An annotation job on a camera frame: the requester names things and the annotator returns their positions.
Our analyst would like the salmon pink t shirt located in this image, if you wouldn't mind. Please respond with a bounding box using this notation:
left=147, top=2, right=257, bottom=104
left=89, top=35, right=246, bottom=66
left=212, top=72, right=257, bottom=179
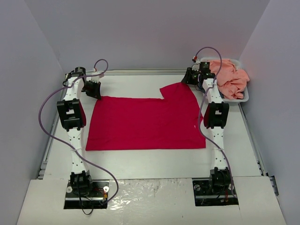
left=217, top=59, right=250, bottom=100

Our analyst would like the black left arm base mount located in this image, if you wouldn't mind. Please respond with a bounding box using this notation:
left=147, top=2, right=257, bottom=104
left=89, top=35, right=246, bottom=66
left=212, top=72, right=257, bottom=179
left=64, top=180, right=109, bottom=210

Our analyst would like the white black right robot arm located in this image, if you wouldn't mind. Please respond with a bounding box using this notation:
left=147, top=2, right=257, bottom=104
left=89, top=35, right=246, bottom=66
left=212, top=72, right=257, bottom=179
left=181, top=60, right=232, bottom=195

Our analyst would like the white plastic laundry basket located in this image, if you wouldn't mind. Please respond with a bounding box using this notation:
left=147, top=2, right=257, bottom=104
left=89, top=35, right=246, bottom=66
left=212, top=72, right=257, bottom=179
left=200, top=57, right=249, bottom=104

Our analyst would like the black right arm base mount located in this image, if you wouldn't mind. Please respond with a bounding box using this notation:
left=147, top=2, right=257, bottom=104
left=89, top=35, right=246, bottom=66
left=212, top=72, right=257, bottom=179
left=192, top=179, right=239, bottom=207

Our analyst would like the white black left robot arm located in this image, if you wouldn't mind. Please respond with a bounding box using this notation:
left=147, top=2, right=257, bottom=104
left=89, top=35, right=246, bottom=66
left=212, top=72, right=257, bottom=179
left=57, top=67, right=101, bottom=196

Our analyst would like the crimson red t shirt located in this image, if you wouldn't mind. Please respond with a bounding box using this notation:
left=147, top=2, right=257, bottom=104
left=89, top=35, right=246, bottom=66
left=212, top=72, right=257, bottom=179
left=86, top=82, right=206, bottom=151

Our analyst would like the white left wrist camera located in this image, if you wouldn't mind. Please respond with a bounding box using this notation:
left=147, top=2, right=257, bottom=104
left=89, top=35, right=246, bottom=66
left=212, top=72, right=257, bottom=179
left=90, top=68, right=104, bottom=83

